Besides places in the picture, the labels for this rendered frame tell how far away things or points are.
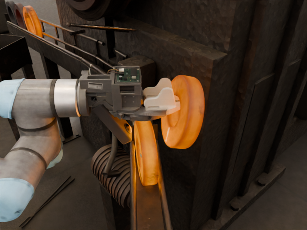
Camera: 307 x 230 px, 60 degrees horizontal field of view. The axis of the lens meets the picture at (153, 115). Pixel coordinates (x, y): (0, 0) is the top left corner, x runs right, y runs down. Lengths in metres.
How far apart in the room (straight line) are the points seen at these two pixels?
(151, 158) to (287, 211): 1.07
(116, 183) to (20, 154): 0.37
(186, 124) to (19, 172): 0.30
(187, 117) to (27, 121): 0.30
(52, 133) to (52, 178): 1.04
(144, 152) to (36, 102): 0.23
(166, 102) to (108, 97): 0.11
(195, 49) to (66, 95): 0.37
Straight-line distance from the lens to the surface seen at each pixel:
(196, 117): 0.50
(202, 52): 0.71
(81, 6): 0.92
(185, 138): 0.51
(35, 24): 1.60
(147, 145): 0.56
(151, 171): 0.57
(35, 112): 0.54
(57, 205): 1.48
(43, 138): 0.57
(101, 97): 0.52
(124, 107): 0.52
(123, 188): 0.80
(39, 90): 0.53
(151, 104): 0.52
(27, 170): 0.51
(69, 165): 1.64
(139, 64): 0.81
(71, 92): 0.51
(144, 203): 0.62
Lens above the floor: 1.14
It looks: 36 degrees down
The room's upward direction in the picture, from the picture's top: straight up
